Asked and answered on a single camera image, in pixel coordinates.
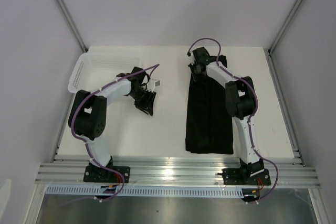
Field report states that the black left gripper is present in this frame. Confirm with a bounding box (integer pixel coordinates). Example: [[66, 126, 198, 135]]
[[129, 88, 156, 115]]

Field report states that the black t-shirt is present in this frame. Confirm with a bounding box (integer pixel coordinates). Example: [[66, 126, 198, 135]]
[[184, 55, 234, 155]]

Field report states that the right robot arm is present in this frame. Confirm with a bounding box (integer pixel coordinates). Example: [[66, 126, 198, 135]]
[[187, 47, 265, 184]]

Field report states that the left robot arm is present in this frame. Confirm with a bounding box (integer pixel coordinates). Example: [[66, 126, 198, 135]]
[[68, 64, 160, 182]]

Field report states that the white plastic basket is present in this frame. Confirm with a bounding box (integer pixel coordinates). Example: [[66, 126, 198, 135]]
[[68, 52, 143, 93]]

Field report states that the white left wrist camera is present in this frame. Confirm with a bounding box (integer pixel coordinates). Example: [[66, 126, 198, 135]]
[[147, 79, 161, 91]]

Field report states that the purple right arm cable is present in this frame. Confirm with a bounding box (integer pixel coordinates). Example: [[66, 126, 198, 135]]
[[186, 37, 279, 205]]

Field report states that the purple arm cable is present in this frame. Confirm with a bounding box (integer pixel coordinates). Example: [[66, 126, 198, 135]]
[[68, 63, 161, 204], [186, 37, 279, 205]]

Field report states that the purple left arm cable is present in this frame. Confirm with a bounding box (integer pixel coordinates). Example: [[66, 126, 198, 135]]
[[68, 63, 161, 204]]

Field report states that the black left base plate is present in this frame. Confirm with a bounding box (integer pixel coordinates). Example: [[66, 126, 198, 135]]
[[83, 164, 131, 184]]

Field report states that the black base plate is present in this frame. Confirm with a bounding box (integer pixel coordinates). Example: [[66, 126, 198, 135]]
[[83, 164, 131, 184], [218, 168, 271, 186]]

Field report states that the white slotted cable duct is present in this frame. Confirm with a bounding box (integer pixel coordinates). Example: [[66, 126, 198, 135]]
[[46, 184, 244, 198]]

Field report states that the aluminium mounting rail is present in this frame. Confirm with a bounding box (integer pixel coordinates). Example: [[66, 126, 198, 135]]
[[35, 155, 321, 188]]

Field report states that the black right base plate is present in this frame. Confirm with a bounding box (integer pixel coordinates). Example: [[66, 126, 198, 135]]
[[218, 168, 271, 186]]

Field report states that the right aluminium frame post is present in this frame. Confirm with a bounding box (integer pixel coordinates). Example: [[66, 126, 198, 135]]
[[267, 0, 305, 57]]

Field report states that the aluminium frame post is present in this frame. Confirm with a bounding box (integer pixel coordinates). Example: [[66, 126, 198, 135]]
[[267, 0, 305, 57], [54, 0, 88, 53]]

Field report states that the left aluminium frame post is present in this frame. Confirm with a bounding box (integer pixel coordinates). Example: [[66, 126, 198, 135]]
[[54, 0, 88, 53]]

